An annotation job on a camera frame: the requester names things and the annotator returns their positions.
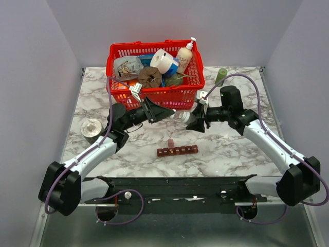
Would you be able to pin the grey cartoon snack bag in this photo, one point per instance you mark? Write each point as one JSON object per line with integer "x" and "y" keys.
{"x": 127, "y": 68}

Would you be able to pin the green round vegetable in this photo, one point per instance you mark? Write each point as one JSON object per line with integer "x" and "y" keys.
{"x": 175, "y": 80}

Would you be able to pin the orange fruit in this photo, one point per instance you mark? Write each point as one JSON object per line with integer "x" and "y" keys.
{"x": 132, "y": 82}

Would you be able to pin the white toilet paper roll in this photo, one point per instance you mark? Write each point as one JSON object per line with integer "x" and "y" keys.
{"x": 164, "y": 62}

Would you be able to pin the orange small box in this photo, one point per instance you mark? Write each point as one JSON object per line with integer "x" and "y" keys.
{"x": 123, "y": 86}

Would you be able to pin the white-capped pill bottle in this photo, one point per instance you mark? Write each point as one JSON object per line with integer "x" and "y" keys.
{"x": 187, "y": 117}

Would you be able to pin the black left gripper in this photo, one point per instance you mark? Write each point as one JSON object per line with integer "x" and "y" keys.
{"x": 153, "y": 112}

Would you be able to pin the red plastic shopping basket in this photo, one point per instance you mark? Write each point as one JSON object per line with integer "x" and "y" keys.
{"x": 173, "y": 97}

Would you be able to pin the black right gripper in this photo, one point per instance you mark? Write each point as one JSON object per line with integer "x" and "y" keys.
{"x": 199, "y": 112}

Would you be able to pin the cream pump lotion bottle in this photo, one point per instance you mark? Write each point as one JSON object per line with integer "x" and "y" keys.
{"x": 184, "y": 56}

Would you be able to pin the red weekly pill organizer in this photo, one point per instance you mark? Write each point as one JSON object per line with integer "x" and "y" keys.
{"x": 172, "y": 150}

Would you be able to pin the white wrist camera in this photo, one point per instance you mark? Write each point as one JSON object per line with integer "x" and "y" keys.
{"x": 135, "y": 91}
{"x": 201, "y": 98}

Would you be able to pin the green cylindrical can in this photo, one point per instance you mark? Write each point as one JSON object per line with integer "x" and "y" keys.
{"x": 222, "y": 73}

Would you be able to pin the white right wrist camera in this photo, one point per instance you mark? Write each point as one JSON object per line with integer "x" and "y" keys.
{"x": 201, "y": 98}

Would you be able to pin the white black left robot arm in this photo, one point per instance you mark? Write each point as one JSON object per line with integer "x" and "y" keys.
{"x": 87, "y": 159}

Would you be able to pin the blue package in basket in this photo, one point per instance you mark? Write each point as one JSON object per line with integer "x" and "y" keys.
{"x": 146, "y": 59}

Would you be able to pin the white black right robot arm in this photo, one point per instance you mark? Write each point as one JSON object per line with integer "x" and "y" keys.
{"x": 298, "y": 179}

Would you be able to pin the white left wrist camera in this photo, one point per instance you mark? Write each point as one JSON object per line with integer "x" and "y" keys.
{"x": 135, "y": 91}

